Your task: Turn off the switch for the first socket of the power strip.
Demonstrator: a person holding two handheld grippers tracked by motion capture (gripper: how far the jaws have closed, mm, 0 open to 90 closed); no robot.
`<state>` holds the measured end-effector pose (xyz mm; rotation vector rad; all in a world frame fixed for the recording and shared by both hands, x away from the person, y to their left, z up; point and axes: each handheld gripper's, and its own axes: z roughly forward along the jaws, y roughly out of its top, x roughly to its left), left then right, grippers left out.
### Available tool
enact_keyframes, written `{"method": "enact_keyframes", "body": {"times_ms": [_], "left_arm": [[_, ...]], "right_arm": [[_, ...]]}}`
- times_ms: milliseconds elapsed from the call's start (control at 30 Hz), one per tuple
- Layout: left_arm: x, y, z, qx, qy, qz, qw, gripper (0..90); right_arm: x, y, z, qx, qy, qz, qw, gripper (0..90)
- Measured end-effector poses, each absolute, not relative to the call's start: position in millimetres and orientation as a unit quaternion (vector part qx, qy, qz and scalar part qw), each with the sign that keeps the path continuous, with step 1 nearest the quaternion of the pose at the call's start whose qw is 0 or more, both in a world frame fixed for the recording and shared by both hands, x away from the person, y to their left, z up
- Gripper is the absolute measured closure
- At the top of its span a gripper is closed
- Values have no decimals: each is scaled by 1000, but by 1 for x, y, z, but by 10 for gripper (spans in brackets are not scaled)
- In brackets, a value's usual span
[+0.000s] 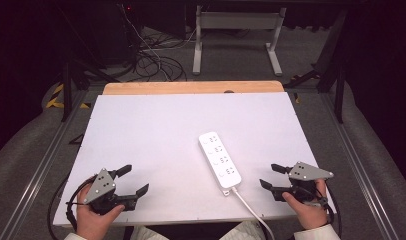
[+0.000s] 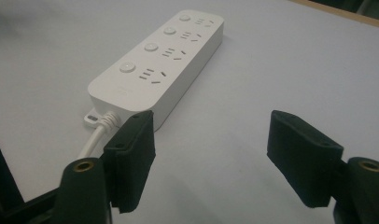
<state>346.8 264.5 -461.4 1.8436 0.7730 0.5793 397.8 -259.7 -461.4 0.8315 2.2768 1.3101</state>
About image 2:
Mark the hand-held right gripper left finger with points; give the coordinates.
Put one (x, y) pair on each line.
(131, 161)

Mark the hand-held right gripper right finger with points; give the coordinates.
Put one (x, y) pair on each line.
(306, 155)

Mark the white power strip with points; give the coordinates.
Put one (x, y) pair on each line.
(159, 62)

